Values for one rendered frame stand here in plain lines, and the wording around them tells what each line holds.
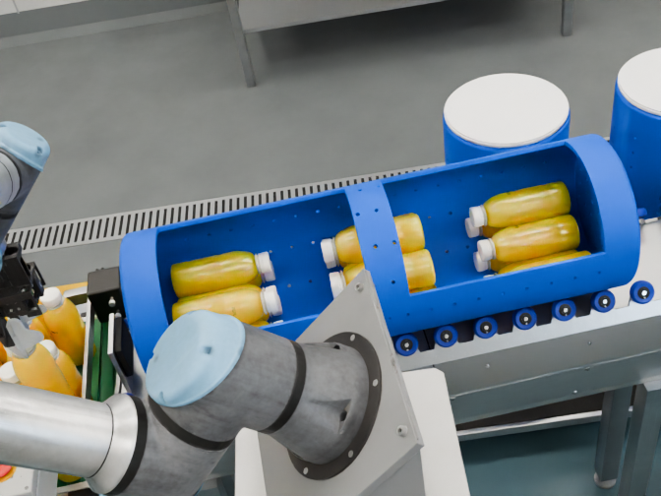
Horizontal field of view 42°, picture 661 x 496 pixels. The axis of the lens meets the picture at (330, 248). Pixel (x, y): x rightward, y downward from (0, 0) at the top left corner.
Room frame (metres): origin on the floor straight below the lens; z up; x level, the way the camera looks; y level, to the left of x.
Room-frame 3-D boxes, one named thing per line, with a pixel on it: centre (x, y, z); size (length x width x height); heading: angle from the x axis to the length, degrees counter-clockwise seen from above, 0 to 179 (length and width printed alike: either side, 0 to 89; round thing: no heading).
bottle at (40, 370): (1.01, 0.54, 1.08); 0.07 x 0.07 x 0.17
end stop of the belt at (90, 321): (1.11, 0.50, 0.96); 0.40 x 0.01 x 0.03; 2
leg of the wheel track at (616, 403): (1.22, -0.62, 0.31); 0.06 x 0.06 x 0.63; 2
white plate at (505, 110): (1.59, -0.45, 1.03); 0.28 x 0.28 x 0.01
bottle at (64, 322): (1.21, 0.54, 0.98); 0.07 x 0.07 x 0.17
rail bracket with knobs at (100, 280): (1.31, 0.47, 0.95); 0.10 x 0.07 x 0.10; 2
